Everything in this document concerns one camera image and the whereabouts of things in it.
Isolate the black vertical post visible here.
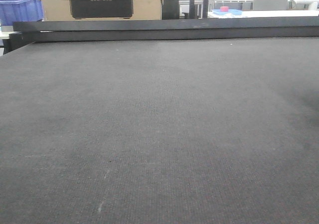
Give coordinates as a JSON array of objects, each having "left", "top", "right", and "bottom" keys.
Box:
[{"left": 188, "top": 0, "right": 209, "bottom": 19}]

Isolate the black conveyor side rail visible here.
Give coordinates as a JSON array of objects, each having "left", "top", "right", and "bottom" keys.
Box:
[{"left": 9, "top": 16, "right": 319, "bottom": 50}]

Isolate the blue plastic crate background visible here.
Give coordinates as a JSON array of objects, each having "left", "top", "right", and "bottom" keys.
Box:
[{"left": 0, "top": 0, "right": 43, "bottom": 26}]

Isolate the white background table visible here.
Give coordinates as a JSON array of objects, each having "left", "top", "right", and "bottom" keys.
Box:
[{"left": 208, "top": 10, "right": 319, "bottom": 18}]

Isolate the lower cardboard box black print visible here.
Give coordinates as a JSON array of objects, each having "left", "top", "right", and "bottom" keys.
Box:
[{"left": 41, "top": 0, "right": 162, "bottom": 21}]

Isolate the dark grey conveyor belt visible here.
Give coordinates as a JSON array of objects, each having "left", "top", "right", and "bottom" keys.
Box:
[{"left": 0, "top": 37, "right": 319, "bottom": 224}]

